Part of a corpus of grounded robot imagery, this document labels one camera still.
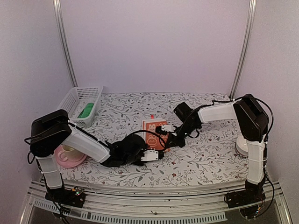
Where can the green microfiber towel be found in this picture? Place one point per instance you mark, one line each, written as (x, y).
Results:
(86, 111)

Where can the aluminium frame post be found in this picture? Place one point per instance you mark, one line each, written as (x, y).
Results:
(63, 40)
(245, 46)

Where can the orange rabbit pattern towel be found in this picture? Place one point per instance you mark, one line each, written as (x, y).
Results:
(150, 124)

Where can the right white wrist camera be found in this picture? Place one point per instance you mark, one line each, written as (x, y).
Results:
(164, 129)

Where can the right aluminium frame post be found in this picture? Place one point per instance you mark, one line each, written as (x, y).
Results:
(245, 46)

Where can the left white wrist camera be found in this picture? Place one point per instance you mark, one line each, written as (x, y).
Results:
(152, 155)

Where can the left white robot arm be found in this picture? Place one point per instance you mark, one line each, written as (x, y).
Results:
(55, 129)

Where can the pink saucer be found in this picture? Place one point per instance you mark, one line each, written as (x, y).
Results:
(64, 162)

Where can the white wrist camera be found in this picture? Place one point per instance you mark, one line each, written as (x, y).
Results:
(152, 155)
(164, 129)

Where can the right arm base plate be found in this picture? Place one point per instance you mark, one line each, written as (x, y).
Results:
(243, 197)

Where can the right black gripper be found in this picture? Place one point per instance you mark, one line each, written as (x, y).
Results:
(176, 142)

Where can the white plastic mesh basket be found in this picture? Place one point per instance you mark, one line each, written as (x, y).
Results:
(76, 100)

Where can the aluminium front rail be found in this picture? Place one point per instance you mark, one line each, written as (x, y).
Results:
(107, 204)

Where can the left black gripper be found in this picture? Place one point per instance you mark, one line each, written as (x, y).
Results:
(142, 164)

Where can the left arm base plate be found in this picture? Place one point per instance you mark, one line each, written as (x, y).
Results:
(71, 197)

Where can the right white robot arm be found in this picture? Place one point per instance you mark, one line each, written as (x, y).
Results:
(255, 125)

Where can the left aluminium frame post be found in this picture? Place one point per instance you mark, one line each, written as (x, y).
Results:
(63, 40)

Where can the white ceramic bowl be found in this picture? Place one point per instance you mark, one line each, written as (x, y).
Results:
(241, 146)

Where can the cream ribbed mug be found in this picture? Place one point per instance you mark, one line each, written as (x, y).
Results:
(69, 153)

